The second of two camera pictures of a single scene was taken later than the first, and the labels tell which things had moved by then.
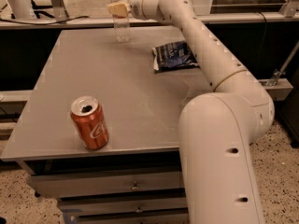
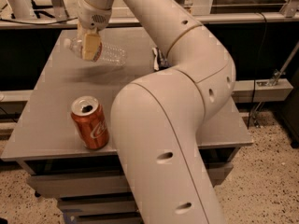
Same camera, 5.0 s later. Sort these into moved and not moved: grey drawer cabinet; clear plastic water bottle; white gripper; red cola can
Moved: white gripper; clear plastic water bottle
Not moved: red cola can; grey drawer cabinet
